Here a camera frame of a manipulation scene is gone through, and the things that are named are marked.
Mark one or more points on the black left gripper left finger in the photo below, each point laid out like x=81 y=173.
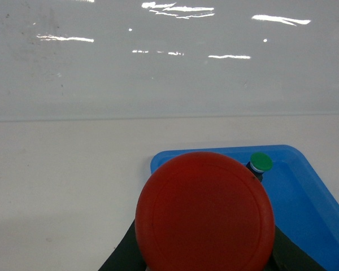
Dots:
x=126 y=256

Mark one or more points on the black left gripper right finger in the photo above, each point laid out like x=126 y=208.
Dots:
x=286 y=255

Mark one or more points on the red mushroom push button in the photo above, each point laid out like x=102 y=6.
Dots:
x=204 y=211

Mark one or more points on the blue plastic tray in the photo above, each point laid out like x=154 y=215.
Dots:
x=304 y=209

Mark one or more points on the green mushroom push button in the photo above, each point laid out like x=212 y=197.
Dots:
x=258 y=164

